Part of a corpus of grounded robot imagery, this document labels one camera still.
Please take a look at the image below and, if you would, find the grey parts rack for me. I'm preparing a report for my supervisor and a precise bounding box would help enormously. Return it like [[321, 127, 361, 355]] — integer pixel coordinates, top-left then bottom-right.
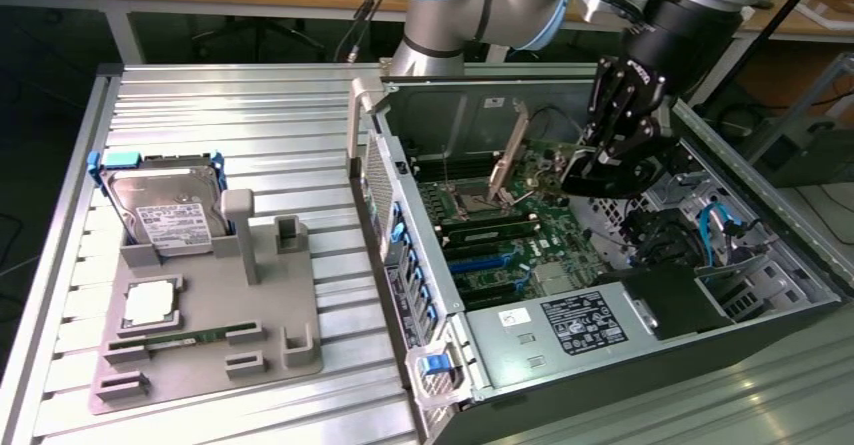
[[86, 188, 326, 416]]

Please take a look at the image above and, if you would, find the blue expansion slot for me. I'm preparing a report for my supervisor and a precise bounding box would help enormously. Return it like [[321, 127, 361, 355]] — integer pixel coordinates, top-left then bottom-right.
[[448, 254, 513, 274]]

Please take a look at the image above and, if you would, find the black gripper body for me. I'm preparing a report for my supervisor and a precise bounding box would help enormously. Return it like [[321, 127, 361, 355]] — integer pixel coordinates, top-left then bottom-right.
[[624, 0, 746, 102]]

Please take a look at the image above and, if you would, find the silver chipset heatsink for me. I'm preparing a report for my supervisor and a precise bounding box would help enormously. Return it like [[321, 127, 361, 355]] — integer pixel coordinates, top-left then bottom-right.
[[532, 263, 577, 296]]

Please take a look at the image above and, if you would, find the green RAM stick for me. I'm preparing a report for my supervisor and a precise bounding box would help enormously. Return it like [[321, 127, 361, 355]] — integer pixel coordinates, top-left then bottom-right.
[[110, 322, 259, 351]]

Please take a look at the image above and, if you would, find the silver CPU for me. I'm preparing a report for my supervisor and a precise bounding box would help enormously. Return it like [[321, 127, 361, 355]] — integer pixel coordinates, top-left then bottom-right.
[[123, 282, 182, 326]]

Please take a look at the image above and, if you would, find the open black PC case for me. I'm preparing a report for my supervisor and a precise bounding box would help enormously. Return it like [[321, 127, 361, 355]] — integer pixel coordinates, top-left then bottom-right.
[[345, 62, 854, 445]]

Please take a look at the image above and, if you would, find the grey power supply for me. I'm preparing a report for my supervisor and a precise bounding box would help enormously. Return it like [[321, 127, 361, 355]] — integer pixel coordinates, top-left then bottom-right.
[[464, 282, 660, 391]]

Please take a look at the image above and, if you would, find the grey cabinet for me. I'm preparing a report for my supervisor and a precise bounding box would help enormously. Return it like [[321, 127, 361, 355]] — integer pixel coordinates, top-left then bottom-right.
[[753, 52, 854, 189]]

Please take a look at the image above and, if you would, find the green graphics card black fan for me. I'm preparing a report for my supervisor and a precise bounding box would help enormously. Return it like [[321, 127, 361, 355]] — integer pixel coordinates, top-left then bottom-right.
[[489, 98, 673, 201]]

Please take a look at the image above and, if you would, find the CPU socket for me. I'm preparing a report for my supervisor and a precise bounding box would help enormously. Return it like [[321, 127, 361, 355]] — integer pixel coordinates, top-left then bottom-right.
[[450, 178, 513, 216]]

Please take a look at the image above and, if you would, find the silver perforated disk bay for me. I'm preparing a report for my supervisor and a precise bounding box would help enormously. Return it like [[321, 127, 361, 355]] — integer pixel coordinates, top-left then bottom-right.
[[566, 129, 702, 226]]

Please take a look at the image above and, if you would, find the green motherboard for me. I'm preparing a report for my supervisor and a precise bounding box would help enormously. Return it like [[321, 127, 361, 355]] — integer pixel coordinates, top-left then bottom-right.
[[417, 149, 613, 311]]

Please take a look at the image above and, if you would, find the blue disk wire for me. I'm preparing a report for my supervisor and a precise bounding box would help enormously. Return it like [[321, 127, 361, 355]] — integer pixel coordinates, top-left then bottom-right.
[[696, 201, 746, 269]]

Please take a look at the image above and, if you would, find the black stand pole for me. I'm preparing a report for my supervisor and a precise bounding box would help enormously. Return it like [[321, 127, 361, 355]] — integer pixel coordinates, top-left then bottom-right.
[[685, 0, 840, 104]]

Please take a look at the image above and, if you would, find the black RAM stick white label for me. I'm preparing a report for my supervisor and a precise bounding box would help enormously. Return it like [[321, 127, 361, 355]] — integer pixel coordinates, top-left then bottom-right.
[[444, 217, 541, 246]]

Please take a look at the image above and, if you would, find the blue disk caddy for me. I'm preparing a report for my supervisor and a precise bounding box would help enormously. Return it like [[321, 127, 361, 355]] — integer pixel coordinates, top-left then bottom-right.
[[86, 149, 233, 241]]

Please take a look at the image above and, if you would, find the silver hard disk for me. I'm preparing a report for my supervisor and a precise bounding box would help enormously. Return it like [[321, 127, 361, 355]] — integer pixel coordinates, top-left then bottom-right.
[[106, 154, 226, 259]]

